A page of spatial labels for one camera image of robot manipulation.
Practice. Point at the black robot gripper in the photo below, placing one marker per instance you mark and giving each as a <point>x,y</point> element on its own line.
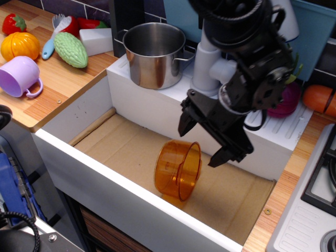
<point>224,118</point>

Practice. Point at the orange transparent plastic pot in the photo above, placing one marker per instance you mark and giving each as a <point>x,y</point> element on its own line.
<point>178,168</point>

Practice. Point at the stainless steel pot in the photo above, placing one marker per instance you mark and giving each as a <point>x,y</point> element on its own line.
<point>156,54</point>

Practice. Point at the white toy sink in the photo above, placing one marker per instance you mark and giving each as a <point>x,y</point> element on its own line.
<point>147,218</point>

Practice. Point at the white toy faucet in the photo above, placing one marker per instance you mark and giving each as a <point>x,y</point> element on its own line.
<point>211,69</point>

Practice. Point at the purple toy beet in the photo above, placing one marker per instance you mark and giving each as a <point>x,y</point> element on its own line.
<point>291,94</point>

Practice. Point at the orange toy carrot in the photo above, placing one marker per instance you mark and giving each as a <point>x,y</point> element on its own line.
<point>320,98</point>

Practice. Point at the toy stove top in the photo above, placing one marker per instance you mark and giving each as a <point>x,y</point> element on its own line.
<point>308,221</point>

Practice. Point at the white rectangular block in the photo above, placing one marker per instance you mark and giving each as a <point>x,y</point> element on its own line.
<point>96,41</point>

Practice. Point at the green toy bitter gourd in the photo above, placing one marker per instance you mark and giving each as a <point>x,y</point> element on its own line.
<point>71,50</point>

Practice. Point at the light blue plastic board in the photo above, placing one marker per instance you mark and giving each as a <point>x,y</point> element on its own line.
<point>308,24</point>

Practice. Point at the red toy chili pepper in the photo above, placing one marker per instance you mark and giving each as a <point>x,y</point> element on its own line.
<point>91,23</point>

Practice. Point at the blue white toy spork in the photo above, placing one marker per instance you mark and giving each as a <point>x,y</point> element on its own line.
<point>60,22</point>

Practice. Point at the blue plastic box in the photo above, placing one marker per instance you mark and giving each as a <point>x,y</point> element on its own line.
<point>16,190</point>

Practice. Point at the purple plastic cup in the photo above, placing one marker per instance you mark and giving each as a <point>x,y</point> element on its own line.
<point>21,75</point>

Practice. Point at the orange toy pumpkin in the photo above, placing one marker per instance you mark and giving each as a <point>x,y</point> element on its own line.
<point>20,44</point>

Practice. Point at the red toy strawberry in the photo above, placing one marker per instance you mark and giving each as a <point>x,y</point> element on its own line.
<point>13,23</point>

